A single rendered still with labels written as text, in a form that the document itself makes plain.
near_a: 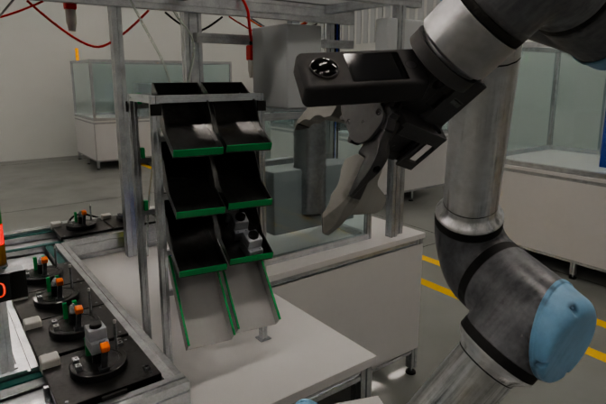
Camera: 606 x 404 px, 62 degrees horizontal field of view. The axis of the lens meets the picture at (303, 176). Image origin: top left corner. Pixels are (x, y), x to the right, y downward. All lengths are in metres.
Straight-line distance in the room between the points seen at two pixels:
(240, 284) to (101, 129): 8.59
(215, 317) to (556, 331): 1.02
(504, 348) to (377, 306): 2.07
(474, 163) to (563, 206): 4.19
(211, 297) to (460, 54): 1.20
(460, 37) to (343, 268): 2.11
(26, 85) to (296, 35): 9.84
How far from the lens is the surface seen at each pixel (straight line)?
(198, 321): 1.49
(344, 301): 2.57
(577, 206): 4.80
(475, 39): 0.44
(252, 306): 1.56
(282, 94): 2.36
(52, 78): 11.93
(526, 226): 5.06
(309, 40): 2.41
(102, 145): 10.05
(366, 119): 0.49
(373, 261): 2.64
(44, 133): 11.95
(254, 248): 1.47
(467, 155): 0.67
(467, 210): 0.72
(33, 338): 1.71
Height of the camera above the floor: 1.71
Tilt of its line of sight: 11 degrees down
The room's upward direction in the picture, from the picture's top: straight up
